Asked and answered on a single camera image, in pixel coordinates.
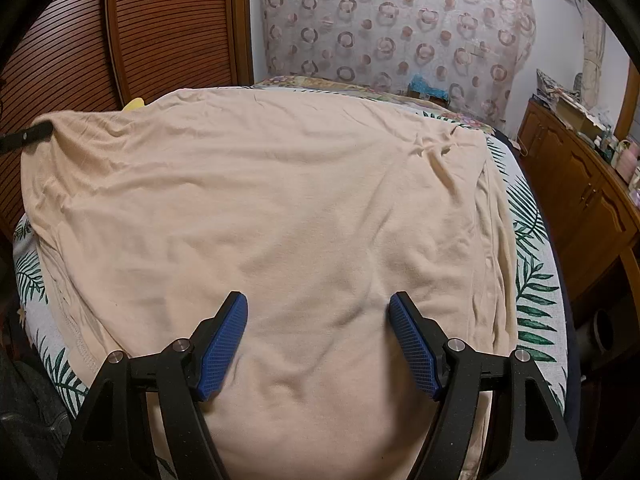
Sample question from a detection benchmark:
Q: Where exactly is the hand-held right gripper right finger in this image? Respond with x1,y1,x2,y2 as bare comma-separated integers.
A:
389,290,584,480

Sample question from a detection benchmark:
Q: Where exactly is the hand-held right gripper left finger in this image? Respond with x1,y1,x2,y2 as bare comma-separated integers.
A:
57,290,250,480

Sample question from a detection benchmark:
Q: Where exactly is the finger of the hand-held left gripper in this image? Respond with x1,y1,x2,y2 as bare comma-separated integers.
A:
0,119,54,157

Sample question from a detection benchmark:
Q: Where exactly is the beige printed t-shirt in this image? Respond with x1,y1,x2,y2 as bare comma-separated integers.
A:
20,85,519,480

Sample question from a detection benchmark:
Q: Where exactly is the leaf print bed sheet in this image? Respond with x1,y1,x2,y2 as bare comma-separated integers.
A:
11,105,569,480

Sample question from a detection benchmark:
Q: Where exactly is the navy mattress edge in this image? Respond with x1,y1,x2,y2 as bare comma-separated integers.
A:
492,127,584,421

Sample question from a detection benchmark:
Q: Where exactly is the wooden louvered wardrobe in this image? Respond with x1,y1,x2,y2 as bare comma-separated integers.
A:
0,0,254,241

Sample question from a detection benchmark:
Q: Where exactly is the grey pipe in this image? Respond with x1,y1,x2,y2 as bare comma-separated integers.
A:
575,307,617,357

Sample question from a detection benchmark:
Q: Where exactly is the dark cloth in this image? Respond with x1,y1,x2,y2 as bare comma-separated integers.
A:
0,350,77,480

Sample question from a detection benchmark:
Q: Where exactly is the wooden cabinet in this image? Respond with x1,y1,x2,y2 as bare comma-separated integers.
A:
515,97,640,311

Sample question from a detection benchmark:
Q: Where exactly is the teal packet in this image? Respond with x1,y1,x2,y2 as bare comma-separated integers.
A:
407,74,449,104

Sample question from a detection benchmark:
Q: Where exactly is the floral blanket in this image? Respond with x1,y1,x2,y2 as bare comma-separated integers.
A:
252,74,494,136

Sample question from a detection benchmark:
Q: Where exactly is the pink container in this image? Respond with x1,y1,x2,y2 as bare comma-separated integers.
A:
616,140,640,182

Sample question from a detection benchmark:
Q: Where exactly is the cardboard box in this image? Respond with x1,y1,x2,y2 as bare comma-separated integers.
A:
556,95,609,134

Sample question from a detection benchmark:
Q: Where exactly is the circle pattern cloth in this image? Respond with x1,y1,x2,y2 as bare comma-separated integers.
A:
261,0,537,133

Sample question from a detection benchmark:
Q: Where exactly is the beige curtain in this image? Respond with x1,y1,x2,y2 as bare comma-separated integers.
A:
580,0,609,111

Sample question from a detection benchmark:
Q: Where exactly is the wooden window frame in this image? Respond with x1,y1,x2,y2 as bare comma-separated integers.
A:
612,54,640,139

